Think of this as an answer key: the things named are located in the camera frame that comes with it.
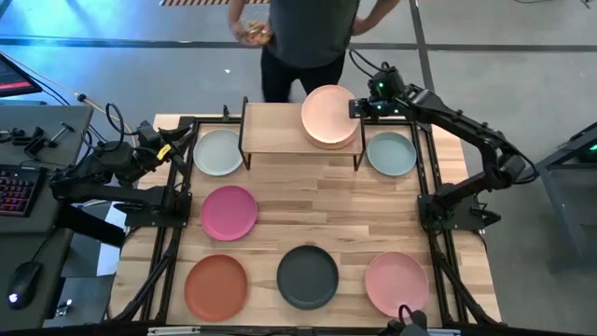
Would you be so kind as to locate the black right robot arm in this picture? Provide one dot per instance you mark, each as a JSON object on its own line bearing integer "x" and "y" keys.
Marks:
{"x": 466, "y": 126}

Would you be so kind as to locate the grey side desk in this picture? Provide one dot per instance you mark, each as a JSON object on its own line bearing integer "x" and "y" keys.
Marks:
{"x": 28, "y": 238}

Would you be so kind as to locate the magenta plate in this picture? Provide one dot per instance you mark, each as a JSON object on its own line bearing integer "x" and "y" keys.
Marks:
{"x": 228, "y": 213}

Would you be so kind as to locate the light grey plate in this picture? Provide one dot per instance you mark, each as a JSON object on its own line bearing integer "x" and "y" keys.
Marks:
{"x": 217, "y": 152}

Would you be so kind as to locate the dark grey plate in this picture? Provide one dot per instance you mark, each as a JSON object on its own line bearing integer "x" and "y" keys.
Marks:
{"x": 308, "y": 277}

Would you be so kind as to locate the white paper sheet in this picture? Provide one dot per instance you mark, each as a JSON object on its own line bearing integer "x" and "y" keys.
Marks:
{"x": 109, "y": 256}

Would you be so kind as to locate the black clamp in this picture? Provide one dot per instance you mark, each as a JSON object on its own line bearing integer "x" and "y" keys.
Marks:
{"x": 28, "y": 140}

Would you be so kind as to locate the terracotta orange plate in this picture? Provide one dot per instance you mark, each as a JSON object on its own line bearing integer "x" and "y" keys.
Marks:
{"x": 216, "y": 288}

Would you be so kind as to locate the silver metal bracket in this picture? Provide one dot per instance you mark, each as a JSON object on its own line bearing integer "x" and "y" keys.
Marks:
{"x": 172, "y": 331}
{"x": 445, "y": 331}

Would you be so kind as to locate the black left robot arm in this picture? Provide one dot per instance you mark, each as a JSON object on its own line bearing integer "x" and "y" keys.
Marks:
{"x": 107, "y": 193}

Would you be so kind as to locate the peach plate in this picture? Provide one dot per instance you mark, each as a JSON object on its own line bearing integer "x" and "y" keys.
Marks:
{"x": 329, "y": 114}
{"x": 332, "y": 146}

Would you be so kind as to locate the grey metal stand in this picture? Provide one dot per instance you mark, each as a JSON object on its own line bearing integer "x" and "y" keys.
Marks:
{"x": 557, "y": 205}

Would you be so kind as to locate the small metal fitting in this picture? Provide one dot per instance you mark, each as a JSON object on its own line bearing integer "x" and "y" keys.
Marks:
{"x": 64, "y": 308}

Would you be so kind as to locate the pink plate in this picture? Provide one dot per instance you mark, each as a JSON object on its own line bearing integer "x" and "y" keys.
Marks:
{"x": 396, "y": 284}

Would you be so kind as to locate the pale teal plate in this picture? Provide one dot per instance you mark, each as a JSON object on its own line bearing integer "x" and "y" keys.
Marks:
{"x": 391, "y": 154}

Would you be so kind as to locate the wooden shelf with black frame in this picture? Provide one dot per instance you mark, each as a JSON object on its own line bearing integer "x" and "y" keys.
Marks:
{"x": 275, "y": 128}

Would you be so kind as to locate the yellow tape tag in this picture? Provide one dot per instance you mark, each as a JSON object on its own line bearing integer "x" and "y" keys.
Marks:
{"x": 163, "y": 151}

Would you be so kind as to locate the person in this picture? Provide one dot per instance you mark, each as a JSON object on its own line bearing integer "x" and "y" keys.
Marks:
{"x": 310, "y": 32}

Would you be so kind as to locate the black backlit keyboard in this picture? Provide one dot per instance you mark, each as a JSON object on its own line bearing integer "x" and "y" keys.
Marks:
{"x": 18, "y": 191}

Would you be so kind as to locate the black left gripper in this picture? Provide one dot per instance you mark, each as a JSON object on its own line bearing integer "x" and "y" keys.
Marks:
{"x": 156, "y": 151}

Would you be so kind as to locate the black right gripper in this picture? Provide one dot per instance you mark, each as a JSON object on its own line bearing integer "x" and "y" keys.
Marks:
{"x": 359, "y": 108}

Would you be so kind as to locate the black aluminium table frame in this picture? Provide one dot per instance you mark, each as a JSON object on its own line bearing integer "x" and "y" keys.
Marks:
{"x": 210, "y": 121}

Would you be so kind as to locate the black computer monitor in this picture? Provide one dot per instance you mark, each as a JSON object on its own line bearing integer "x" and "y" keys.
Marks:
{"x": 14, "y": 79}

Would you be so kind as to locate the black computer mouse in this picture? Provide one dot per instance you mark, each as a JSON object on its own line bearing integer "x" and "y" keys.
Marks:
{"x": 23, "y": 282}

